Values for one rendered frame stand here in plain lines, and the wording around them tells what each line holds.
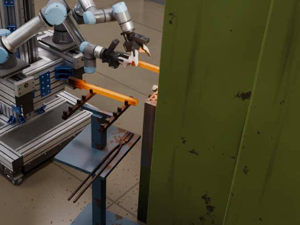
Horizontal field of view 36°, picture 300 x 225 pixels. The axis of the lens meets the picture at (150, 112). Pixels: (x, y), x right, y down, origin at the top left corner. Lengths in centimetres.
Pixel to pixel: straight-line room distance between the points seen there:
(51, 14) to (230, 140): 126
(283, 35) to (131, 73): 310
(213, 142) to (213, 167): 14
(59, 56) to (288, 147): 197
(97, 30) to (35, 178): 252
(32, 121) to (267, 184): 210
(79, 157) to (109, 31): 318
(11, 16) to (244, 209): 194
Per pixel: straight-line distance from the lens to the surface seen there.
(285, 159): 189
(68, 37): 332
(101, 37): 533
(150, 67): 267
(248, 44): 182
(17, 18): 316
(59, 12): 272
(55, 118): 362
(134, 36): 262
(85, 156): 245
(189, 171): 225
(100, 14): 268
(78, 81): 252
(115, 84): 443
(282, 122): 180
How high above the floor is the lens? 229
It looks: 34 degrees down
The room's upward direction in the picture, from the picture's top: 4 degrees clockwise
